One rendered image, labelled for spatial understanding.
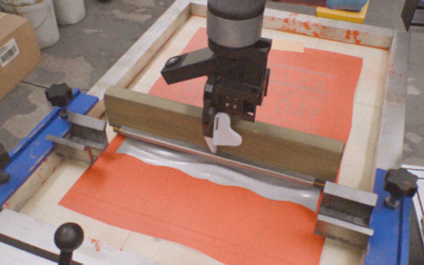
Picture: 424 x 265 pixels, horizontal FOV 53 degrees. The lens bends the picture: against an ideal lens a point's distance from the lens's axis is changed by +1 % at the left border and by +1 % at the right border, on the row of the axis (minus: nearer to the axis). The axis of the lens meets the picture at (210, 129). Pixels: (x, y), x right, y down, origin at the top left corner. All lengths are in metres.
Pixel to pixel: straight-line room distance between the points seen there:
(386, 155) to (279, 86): 0.28
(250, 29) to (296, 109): 0.35
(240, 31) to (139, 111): 0.27
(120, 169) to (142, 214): 0.11
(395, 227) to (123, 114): 0.46
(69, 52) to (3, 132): 0.78
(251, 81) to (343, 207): 0.23
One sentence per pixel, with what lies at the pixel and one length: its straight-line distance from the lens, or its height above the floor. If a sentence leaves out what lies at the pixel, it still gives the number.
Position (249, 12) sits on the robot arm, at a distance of 0.54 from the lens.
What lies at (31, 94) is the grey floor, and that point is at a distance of 2.65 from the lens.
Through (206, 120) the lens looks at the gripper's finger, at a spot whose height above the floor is 1.08.
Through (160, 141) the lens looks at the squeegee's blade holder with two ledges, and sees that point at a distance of 0.74.
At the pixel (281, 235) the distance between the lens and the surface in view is 0.66.
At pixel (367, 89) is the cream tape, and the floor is 0.95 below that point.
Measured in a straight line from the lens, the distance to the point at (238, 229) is 0.66.
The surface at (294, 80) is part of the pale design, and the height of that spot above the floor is 0.95.
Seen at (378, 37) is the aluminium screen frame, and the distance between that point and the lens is 1.10.
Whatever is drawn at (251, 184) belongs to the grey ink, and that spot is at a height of 0.96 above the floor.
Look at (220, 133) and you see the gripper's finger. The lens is 0.67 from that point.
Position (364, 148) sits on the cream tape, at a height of 0.95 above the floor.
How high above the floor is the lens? 1.50
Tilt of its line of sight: 43 degrees down
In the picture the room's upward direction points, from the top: straight up
